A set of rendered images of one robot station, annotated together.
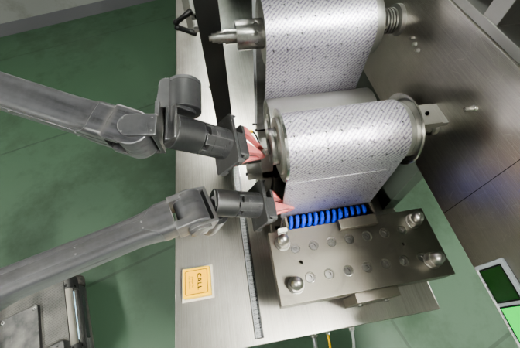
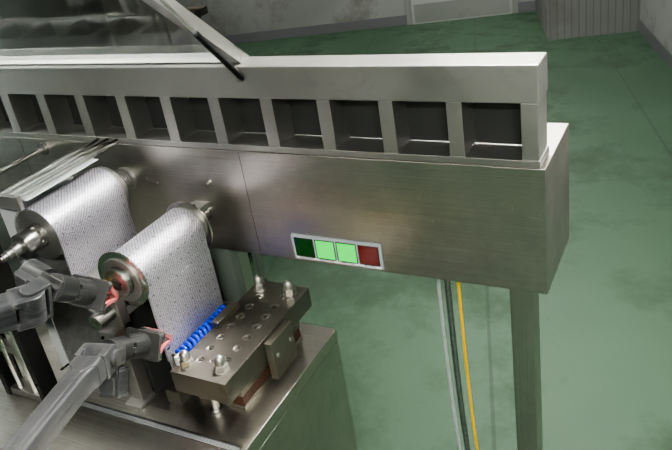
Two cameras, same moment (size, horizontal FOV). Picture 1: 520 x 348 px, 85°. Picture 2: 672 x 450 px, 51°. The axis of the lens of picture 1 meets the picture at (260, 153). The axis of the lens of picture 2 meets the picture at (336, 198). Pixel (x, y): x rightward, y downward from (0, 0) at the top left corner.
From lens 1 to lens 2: 128 cm
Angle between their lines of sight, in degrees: 47
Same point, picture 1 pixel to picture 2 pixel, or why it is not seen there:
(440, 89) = (188, 190)
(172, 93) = (32, 271)
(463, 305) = (442, 415)
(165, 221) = (90, 359)
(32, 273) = (32, 428)
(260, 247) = (176, 417)
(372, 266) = (259, 323)
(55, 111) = not seen: outside the picture
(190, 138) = (70, 281)
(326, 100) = not seen: hidden behind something
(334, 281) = (244, 347)
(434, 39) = (159, 169)
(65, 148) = not seen: outside the picture
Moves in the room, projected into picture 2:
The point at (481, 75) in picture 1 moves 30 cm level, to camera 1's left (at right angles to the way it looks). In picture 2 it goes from (197, 165) to (103, 217)
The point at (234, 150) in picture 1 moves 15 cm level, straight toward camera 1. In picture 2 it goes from (99, 284) to (151, 293)
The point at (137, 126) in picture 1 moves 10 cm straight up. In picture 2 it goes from (35, 287) to (17, 244)
